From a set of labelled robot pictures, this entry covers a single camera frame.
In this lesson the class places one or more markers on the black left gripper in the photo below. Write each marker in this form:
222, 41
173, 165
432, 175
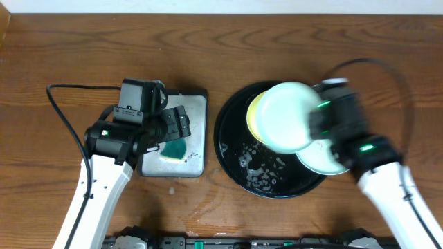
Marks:
181, 122

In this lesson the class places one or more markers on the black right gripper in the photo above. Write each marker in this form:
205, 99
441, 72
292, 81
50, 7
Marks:
312, 123

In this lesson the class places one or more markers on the green yellow sponge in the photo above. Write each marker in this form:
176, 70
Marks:
174, 151

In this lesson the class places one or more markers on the light blue plate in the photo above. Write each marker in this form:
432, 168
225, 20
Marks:
282, 116
318, 158

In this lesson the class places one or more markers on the light blue front plate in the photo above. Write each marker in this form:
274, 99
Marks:
282, 116

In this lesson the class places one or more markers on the yellow plate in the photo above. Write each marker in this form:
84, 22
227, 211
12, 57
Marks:
250, 117

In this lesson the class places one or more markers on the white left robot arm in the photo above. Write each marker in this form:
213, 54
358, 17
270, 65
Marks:
112, 152

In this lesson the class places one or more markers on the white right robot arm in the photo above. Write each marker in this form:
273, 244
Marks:
375, 165

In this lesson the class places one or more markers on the black rectangular soapy tray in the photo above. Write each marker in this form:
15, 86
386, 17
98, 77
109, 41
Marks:
195, 104

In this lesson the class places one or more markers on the round black tray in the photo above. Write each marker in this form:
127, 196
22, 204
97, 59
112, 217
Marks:
250, 163

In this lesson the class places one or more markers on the black rail at table edge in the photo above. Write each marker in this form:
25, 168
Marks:
196, 243

